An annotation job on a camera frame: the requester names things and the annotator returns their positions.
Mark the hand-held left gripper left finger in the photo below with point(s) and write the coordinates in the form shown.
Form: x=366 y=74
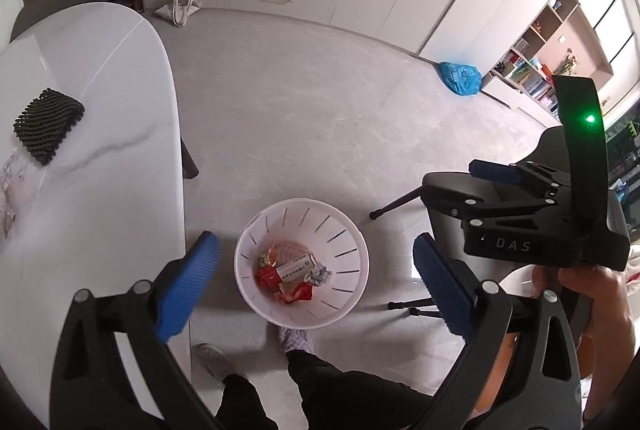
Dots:
x=187 y=282

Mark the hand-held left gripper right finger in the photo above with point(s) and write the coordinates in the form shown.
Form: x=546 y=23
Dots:
x=445 y=285

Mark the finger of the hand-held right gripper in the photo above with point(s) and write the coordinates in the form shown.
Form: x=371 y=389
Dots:
x=447 y=195
x=492 y=170

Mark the white slotted waste bin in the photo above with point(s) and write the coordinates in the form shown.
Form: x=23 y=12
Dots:
x=345 y=230

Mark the white medicine box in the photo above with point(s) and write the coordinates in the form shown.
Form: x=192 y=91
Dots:
x=295 y=266

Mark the red orange snack wrapper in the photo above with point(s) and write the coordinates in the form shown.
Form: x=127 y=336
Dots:
x=296 y=294

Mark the silver foil ball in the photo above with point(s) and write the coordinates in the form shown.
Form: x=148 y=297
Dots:
x=318 y=274

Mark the person's right forearm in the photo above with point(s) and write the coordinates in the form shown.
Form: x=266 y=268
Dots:
x=607 y=370

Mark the person's right hand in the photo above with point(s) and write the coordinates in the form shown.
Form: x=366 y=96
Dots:
x=605 y=295

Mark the grey slipper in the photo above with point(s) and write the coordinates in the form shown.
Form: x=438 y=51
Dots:
x=215 y=360

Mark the blue plastic bag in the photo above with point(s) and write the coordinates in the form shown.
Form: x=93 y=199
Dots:
x=461 y=79

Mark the black table leg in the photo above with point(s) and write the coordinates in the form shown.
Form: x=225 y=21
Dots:
x=190 y=163

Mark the purple knit slipper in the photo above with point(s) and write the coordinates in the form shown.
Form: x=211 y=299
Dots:
x=296 y=340

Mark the open bookshelf with books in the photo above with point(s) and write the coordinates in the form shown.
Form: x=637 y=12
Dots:
x=545 y=55

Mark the person's left leg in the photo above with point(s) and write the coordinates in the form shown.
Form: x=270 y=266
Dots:
x=247 y=402

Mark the person's leg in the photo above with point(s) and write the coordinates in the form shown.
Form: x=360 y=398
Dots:
x=247 y=402
x=340 y=390

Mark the person's right leg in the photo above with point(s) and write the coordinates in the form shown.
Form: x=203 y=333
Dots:
x=340 y=390

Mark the clear plastic wrapper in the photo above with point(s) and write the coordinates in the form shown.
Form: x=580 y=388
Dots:
x=10 y=190

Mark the black woven pad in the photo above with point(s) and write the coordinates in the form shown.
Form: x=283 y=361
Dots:
x=47 y=125

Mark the white tote bag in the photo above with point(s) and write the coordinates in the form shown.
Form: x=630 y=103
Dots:
x=177 y=9

